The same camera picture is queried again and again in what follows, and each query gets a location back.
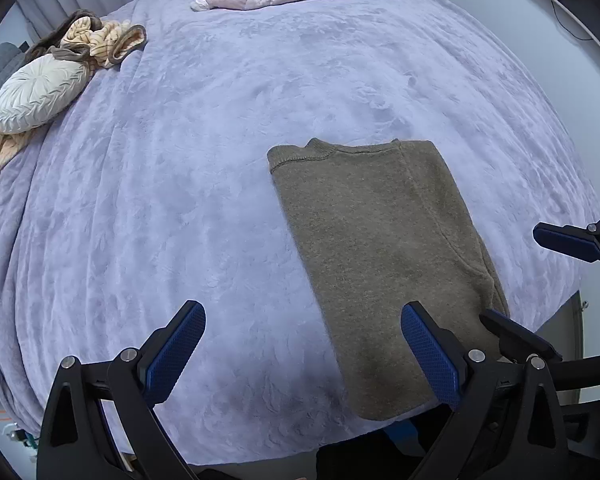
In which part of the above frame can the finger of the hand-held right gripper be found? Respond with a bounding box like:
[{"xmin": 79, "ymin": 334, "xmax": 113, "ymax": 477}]
[
  {"xmin": 479, "ymin": 308, "xmax": 563, "ymax": 363},
  {"xmin": 532, "ymin": 204, "xmax": 600, "ymax": 281}
]

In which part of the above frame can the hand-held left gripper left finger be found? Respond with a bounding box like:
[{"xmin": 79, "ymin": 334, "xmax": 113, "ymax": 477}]
[{"xmin": 36, "ymin": 300, "xmax": 207, "ymax": 480}]

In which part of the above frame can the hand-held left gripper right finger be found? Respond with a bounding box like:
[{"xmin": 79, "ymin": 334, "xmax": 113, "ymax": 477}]
[{"xmin": 401, "ymin": 301, "xmax": 570, "ymax": 480}]

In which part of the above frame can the olive knit sweater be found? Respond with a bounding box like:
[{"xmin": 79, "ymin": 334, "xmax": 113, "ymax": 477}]
[{"xmin": 267, "ymin": 137, "xmax": 511, "ymax": 422}]

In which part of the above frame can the lilac plush blanket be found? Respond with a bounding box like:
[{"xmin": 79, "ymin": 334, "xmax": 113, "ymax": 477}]
[{"xmin": 0, "ymin": 0, "xmax": 600, "ymax": 466}]

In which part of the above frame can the round white pleated cushion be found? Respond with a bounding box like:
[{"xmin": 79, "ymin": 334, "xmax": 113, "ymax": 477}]
[{"xmin": 0, "ymin": 54, "xmax": 92, "ymax": 135}]

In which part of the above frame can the beige striped knit throw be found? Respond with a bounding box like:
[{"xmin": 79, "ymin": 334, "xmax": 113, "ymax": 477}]
[{"xmin": 0, "ymin": 10, "xmax": 147, "ymax": 182}]

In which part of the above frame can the grey bed frame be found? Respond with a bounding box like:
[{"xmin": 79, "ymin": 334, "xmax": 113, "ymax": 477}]
[{"xmin": 530, "ymin": 290, "xmax": 586, "ymax": 361}]

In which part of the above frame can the black monitor cable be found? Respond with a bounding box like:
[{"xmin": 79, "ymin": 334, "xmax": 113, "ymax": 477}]
[{"xmin": 550, "ymin": 0, "xmax": 594, "ymax": 42}]

